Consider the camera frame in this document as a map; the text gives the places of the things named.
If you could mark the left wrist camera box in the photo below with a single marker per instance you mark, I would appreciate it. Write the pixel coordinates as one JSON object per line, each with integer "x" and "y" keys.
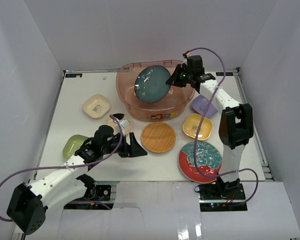
{"x": 125, "y": 125}

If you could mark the cream square dish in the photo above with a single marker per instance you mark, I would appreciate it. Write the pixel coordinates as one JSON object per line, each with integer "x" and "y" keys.
{"x": 96, "y": 106}

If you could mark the pink translucent plastic bin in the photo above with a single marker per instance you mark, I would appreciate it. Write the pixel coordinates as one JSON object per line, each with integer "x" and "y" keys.
{"x": 170, "y": 107}

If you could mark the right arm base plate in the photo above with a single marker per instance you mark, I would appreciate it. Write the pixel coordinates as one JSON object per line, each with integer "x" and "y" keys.
{"x": 212, "y": 193}

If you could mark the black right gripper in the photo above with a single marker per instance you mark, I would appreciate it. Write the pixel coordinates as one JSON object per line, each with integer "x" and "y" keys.
{"x": 174, "y": 80}

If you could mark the cream round plate black mark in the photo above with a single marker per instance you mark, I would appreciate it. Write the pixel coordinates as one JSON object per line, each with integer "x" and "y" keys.
{"x": 119, "y": 116}

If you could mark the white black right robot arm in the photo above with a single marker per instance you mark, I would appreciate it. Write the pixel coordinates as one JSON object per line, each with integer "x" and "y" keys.
{"x": 236, "y": 119}

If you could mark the purple square dish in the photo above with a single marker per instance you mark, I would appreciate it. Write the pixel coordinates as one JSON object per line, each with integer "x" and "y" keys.
{"x": 199, "y": 105}

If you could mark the yellow square dish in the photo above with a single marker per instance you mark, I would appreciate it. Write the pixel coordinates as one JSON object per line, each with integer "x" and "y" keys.
{"x": 191, "y": 123}

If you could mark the light green dish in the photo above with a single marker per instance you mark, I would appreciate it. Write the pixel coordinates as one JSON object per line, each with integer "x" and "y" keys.
{"x": 72, "y": 145}

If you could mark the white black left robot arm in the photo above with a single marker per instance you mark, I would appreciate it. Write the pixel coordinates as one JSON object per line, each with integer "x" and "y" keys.
{"x": 30, "y": 203}

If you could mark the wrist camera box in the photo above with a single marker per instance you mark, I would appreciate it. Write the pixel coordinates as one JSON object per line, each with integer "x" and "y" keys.
{"x": 185, "y": 56}
{"x": 125, "y": 125}

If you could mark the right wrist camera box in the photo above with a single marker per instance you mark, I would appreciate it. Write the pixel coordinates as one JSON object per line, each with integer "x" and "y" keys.
{"x": 185, "y": 56}

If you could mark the red and teal plate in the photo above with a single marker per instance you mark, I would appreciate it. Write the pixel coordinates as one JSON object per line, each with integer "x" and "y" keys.
{"x": 208, "y": 158}

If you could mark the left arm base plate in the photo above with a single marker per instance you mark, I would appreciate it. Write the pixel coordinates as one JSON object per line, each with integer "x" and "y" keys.
{"x": 96, "y": 198}

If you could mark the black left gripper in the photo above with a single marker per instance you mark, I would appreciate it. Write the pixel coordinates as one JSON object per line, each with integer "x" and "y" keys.
{"x": 126, "y": 147}

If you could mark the round woven bamboo plate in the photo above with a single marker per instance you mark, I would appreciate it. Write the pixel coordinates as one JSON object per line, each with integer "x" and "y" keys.
{"x": 158, "y": 137}

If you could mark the dark teal round plate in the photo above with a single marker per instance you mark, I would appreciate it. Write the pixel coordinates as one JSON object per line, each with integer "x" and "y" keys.
{"x": 150, "y": 85}

